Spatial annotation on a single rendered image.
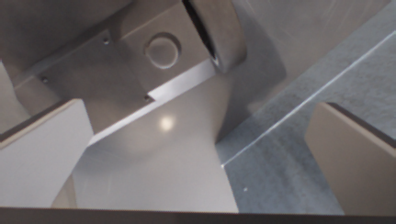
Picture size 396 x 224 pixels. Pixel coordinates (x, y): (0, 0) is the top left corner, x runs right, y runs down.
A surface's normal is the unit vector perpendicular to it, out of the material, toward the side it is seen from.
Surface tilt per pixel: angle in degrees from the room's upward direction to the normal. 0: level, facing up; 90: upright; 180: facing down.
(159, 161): 0
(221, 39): 19
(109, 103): 0
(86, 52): 0
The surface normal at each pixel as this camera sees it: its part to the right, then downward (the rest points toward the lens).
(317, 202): -0.66, -0.66
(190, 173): 0.10, 0.39
